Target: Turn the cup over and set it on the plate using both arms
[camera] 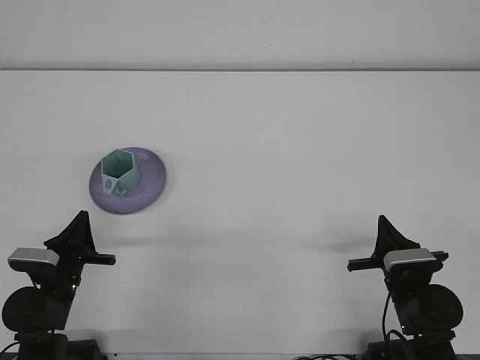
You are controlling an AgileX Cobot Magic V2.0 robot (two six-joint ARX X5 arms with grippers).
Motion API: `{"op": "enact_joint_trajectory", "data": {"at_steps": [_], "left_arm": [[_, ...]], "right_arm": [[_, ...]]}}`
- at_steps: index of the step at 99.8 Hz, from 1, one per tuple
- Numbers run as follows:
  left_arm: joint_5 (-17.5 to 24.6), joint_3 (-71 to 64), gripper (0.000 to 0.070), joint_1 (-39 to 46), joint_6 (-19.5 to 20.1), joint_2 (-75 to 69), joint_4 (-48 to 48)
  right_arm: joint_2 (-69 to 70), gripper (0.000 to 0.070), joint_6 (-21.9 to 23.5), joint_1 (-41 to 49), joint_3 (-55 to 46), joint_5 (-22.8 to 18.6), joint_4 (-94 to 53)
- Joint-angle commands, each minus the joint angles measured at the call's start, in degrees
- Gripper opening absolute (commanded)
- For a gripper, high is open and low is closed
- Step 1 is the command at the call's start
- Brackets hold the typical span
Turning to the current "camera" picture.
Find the pale blue hexagonal cup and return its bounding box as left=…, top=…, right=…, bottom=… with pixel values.
left=100, top=148, right=140, bottom=198

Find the pale purple round plate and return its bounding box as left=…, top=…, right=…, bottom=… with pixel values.
left=88, top=145, right=168, bottom=215

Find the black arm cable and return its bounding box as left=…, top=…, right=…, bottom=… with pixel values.
left=381, top=292, right=406, bottom=342

